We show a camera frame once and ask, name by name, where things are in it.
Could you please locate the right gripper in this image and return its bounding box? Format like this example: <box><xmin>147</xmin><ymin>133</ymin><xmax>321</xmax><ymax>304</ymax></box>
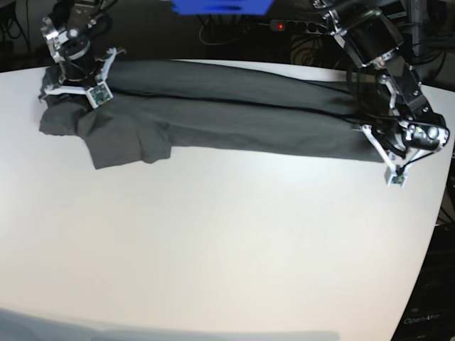
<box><xmin>39</xmin><ymin>48</ymin><xmax>125</xmax><ymax>98</ymax></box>

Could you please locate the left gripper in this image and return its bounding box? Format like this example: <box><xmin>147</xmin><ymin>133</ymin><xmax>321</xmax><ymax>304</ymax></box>
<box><xmin>353</xmin><ymin>120</ymin><xmax>450</xmax><ymax>171</ymax></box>

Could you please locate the dark grey T-shirt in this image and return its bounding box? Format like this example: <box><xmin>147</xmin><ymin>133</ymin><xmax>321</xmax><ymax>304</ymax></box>
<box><xmin>39</xmin><ymin>60</ymin><xmax>380</xmax><ymax>169</ymax></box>

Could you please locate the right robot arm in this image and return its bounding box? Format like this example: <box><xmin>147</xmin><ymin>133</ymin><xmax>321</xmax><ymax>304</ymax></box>
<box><xmin>40</xmin><ymin>1</ymin><xmax>125</xmax><ymax>109</ymax></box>

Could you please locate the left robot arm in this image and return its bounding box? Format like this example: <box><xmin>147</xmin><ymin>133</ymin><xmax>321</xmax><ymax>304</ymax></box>
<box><xmin>312</xmin><ymin>1</ymin><xmax>450</xmax><ymax>175</ymax></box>

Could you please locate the blue plastic bin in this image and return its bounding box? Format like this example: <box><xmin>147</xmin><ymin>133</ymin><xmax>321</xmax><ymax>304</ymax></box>
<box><xmin>172</xmin><ymin>0</ymin><xmax>274</xmax><ymax>16</ymax></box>

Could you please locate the black power strip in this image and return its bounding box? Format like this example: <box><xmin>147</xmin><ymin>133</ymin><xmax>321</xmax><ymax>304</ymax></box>
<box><xmin>268</xmin><ymin>20</ymin><xmax>327</xmax><ymax>35</ymax></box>

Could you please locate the black OpenArm base box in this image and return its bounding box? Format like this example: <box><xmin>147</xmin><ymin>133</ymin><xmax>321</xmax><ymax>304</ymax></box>
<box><xmin>392</xmin><ymin>224</ymin><xmax>454</xmax><ymax>340</ymax></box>

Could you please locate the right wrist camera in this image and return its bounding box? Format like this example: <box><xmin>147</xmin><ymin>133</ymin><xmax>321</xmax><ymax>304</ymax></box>
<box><xmin>86</xmin><ymin>82</ymin><xmax>113</xmax><ymax>109</ymax></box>

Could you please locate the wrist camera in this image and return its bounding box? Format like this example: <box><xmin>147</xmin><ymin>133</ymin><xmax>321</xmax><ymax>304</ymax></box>
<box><xmin>385</xmin><ymin>168</ymin><xmax>408</xmax><ymax>188</ymax></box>
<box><xmin>86</xmin><ymin>82</ymin><xmax>113</xmax><ymax>109</ymax></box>

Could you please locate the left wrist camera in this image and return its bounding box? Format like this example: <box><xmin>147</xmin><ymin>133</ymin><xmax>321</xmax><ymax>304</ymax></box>
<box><xmin>385</xmin><ymin>168</ymin><xmax>408</xmax><ymax>188</ymax></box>

